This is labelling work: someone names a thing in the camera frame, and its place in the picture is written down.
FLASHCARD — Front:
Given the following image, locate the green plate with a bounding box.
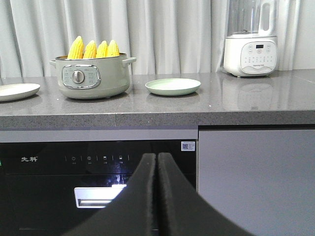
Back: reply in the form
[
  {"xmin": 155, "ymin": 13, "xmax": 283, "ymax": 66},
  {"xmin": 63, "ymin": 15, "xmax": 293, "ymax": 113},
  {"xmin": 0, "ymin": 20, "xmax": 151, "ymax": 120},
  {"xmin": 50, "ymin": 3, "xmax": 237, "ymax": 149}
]
[{"xmin": 145, "ymin": 78, "xmax": 201, "ymax": 96}]

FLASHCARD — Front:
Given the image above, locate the pale patchy corn cob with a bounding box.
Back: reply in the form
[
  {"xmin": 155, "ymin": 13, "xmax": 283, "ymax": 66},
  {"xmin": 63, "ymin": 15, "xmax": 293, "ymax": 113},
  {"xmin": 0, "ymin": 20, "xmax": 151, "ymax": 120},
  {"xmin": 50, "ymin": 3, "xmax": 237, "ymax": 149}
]
[{"xmin": 83, "ymin": 40, "xmax": 97, "ymax": 59}]

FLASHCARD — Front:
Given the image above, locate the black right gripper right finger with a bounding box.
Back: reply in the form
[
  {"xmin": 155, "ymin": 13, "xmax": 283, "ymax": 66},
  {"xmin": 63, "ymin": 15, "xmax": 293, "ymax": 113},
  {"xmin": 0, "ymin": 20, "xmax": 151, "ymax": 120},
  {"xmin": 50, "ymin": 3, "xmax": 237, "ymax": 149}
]
[{"xmin": 157, "ymin": 152, "xmax": 252, "ymax": 236}]

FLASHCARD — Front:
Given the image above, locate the yellow corn cob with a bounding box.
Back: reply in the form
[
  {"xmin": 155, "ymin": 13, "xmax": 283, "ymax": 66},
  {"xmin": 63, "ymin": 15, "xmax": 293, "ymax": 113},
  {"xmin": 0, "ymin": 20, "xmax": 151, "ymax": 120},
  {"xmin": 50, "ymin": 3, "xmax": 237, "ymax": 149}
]
[
  {"xmin": 67, "ymin": 36, "xmax": 84, "ymax": 59},
  {"xmin": 106, "ymin": 40, "xmax": 120, "ymax": 57},
  {"xmin": 96, "ymin": 40, "xmax": 108, "ymax": 58}
]

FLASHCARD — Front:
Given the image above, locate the green electric cooking pot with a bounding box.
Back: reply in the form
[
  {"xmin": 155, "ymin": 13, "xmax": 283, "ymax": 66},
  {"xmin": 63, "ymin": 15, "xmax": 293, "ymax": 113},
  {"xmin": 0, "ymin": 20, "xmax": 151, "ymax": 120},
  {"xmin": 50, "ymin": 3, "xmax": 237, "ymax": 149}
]
[{"xmin": 49, "ymin": 53, "xmax": 136, "ymax": 99}]

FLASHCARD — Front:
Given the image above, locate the grey cabinet door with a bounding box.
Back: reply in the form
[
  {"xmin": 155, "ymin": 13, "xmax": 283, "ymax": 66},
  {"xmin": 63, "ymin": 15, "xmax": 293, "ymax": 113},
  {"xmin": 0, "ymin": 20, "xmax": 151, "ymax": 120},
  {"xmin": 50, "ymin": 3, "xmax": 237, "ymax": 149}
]
[{"xmin": 198, "ymin": 129, "xmax": 315, "ymax": 236}]

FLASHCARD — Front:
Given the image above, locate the white blender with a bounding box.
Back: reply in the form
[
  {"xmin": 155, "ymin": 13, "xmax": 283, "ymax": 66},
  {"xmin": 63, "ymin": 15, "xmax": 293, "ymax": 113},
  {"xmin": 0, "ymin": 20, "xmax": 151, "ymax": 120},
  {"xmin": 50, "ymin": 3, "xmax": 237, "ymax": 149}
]
[{"xmin": 223, "ymin": 0, "xmax": 278, "ymax": 77}]

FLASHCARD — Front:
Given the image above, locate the white plate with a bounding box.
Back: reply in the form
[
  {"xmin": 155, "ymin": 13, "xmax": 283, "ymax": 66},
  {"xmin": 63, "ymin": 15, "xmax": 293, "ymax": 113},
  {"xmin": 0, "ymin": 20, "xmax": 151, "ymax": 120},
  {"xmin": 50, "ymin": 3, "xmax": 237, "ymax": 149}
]
[{"xmin": 0, "ymin": 83, "xmax": 40, "ymax": 102}]

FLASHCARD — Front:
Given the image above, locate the grey stone countertop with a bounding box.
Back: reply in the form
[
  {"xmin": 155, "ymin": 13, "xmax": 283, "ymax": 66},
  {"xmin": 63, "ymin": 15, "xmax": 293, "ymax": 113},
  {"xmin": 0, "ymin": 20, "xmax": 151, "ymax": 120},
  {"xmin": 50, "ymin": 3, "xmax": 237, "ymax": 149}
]
[{"xmin": 0, "ymin": 69, "xmax": 315, "ymax": 130}]

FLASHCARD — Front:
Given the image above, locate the black built-in disinfection cabinet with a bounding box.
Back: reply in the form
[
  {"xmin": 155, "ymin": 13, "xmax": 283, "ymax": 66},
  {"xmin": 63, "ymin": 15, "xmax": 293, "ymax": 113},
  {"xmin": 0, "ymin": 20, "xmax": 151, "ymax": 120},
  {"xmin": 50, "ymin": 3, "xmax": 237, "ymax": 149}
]
[{"xmin": 0, "ymin": 140, "xmax": 197, "ymax": 236}]

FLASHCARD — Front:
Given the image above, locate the grey curtain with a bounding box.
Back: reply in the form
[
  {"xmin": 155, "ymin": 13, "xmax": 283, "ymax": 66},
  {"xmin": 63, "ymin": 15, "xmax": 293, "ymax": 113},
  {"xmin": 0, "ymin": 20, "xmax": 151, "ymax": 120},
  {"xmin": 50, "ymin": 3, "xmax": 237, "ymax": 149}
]
[{"xmin": 0, "ymin": 0, "xmax": 315, "ymax": 79}]

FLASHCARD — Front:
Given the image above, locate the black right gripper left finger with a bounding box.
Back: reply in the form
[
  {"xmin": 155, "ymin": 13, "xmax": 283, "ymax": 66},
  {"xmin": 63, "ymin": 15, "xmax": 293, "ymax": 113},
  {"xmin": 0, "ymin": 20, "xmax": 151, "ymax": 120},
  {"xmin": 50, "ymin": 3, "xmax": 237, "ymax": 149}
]
[{"xmin": 64, "ymin": 153, "xmax": 156, "ymax": 236}]

